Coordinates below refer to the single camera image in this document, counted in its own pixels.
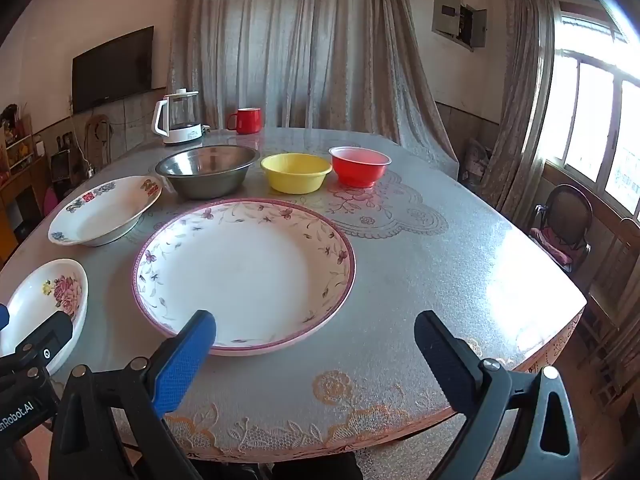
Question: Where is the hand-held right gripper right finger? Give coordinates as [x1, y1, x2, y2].
[414, 310, 581, 480]

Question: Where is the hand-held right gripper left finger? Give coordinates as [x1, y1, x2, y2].
[48, 310, 217, 480]

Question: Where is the small white rose plate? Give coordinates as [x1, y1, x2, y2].
[0, 258, 89, 376]

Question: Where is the large pink-rimmed floral plate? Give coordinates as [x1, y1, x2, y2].
[131, 198, 357, 357]

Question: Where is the white plate red blue print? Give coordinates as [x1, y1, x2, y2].
[48, 175, 164, 248]

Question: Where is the stainless steel bowl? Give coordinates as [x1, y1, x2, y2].
[155, 145, 262, 200]

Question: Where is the red plastic bowl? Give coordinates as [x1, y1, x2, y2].
[328, 146, 392, 189]

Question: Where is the yellow plastic bowl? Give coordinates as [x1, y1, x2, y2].
[260, 153, 333, 194]

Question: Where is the orange wooden desk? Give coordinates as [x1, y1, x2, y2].
[0, 155, 51, 261]

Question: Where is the red chair cushion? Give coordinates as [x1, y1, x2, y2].
[530, 227, 574, 267]

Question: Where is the black speaker box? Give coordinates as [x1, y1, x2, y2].
[50, 150, 76, 182]

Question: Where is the wooden desk shelf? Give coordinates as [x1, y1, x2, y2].
[0, 105, 37, 181]

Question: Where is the round-back dark wooden chair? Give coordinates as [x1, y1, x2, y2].
[529, 184, 594, 274]

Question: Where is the grey cloth bundle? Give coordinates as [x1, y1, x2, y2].
[460, 139, 497, 182]

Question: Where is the light wooden chair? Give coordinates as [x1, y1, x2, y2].
[82, 115, 113, 171]

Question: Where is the white glass electric kettle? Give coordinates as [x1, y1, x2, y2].
[152, 89, 211, 146]

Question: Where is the red mug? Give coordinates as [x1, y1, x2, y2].
[226, 108, 264, 135]

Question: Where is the grey window curtain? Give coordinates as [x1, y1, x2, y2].
[480, 0, 563, 221]

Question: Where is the window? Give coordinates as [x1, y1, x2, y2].
[545, 5, 640, 216]

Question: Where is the long grey lace curtain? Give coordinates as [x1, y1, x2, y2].
[167, 0, 460, 181]

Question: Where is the grey electrical panel box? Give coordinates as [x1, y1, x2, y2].
[431, 0, 488, 52]

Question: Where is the black wall television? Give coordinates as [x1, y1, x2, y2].
[71, 26, 154, 115]

